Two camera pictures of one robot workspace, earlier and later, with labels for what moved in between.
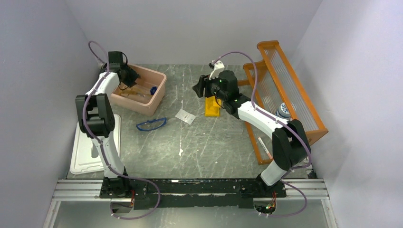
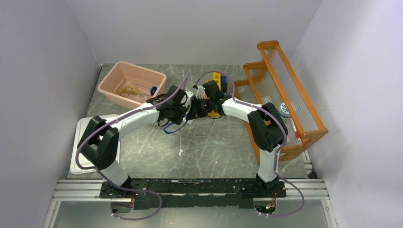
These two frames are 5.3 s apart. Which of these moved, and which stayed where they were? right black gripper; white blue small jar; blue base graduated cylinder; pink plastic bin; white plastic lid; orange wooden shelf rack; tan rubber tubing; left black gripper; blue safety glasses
Moved: left black gripper; blue safety glasses; right black gripper
Stayed: blue base graduated cylinder; orange wooden shelf rack; pink plastic bin; white plastic lid; tan rubber tubing; white blue small jar
